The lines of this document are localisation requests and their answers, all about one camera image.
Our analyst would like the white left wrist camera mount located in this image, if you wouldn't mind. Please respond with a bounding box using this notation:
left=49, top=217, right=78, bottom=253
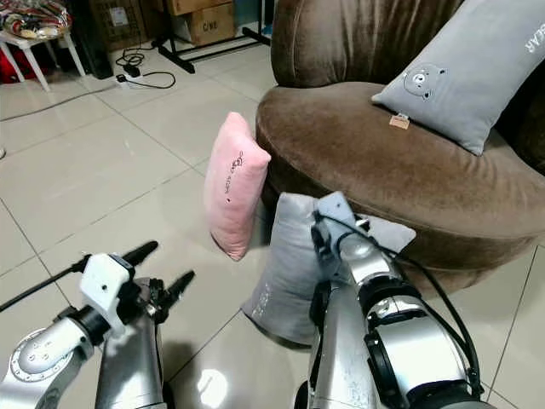
left=79, top=252, right=139, bottom=335

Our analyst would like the black power cable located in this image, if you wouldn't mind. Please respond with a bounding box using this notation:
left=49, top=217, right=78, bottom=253
left=119, top=47, right=177, bottom=90

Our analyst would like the brown velvet sofa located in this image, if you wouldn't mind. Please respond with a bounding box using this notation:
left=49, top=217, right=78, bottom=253
left=255, top=0, right=545, bottom=296

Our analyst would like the black metal rack stand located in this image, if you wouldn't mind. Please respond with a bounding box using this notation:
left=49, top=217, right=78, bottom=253
left=151, top=0, right=272, bottom=74

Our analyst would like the plain grey pillow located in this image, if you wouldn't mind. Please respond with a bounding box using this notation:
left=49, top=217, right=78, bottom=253
left=240, top=192, right=416, bottom=347

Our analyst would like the white plastic stool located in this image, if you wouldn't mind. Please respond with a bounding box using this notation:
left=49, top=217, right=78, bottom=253
left=0, top=32, right=88, bottom=93

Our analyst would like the silver right robot leg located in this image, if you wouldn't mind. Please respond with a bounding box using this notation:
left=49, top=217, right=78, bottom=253
left=305, top=279, right=386, bottom=409

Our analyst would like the printed brown cardboard box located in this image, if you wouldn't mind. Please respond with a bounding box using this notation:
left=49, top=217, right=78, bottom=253
left=173, top=3, right=237, bottom=46

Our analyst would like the silver robot leg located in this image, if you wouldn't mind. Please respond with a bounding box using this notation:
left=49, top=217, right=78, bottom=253
left=305, top=279, right=386, bottom=409
left=95, top=322, right=169, bottom=409

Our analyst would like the pink pillow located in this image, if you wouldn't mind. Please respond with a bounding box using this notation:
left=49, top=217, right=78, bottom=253
left=204, top=112, right=272, bottom=262

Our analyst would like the grey bear print pillow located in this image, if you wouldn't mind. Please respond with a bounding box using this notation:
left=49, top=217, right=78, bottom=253
left=372, top=0, right=545, bottom=158

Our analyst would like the grey floor cable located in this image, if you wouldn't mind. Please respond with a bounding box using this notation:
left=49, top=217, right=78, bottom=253
left=0, top=81, right=122, bottom=121

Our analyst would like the red bag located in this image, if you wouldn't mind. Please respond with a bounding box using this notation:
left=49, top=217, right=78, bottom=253
left=0, top=51, right=45, bottom=85

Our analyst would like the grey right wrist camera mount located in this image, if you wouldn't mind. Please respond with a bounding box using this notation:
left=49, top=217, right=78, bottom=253
left=315, top=191, right=360, bottom=250

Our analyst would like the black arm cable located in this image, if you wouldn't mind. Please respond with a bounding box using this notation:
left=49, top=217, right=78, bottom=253
left=315, top=213, right=482, bottom=376
left=0, top=256, right=91, bottom=313

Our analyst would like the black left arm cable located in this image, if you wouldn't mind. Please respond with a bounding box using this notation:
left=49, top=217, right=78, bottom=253
left=0, top=256, right=91, bottom=313

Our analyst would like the floral patterned bag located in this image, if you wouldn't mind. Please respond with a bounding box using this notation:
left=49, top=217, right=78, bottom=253
left=0, top=0, right=74, bottom=42

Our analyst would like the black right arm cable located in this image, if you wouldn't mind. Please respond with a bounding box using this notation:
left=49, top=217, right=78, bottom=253
left=315, top=213, right=482, bottom=376

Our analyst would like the dark labelled box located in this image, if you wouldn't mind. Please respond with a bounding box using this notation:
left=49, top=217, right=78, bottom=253
left=89, top=0, right=147, bottom=53

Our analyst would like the white power strip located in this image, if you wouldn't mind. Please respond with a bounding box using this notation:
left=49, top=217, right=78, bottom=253
left=117, top=70, right=146, bottom=87

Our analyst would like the silver left robot leg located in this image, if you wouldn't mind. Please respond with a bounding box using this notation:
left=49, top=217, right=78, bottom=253
left=95, top=322, right=169, bottom=409

